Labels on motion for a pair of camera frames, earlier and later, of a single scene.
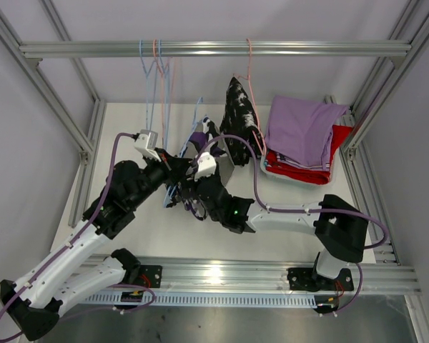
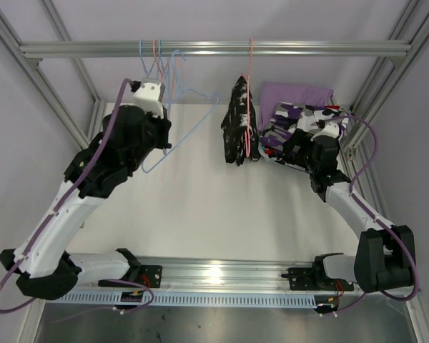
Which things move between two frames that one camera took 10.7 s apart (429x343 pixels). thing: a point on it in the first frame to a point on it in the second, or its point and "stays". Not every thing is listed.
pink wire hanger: x=248 y=76 to x=248 y=131
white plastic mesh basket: x=263 y=161 to x=263 y=153
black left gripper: x=174 y=168 to x=164 y=126
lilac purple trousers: x=300 y=130 to x=273 y=93
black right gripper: x=215 y=176 to x=299 y=138
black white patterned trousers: x=239 y=117 stays
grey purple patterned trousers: x=204 y=137 to x=289 y=115
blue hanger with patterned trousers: x=204 y=131 to x=187 y=129
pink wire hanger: x=162 y=74 stays
